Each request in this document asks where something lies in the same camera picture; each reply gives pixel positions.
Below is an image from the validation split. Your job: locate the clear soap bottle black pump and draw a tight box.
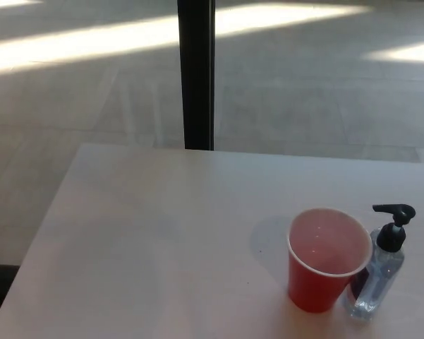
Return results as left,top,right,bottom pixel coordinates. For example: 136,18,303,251
344,203,417,321

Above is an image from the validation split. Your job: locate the red plastic cup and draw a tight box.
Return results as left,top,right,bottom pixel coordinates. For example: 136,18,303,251
286,208,374,314

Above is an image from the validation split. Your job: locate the black window frame post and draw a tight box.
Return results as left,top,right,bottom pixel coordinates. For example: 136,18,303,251
176,0,217,151

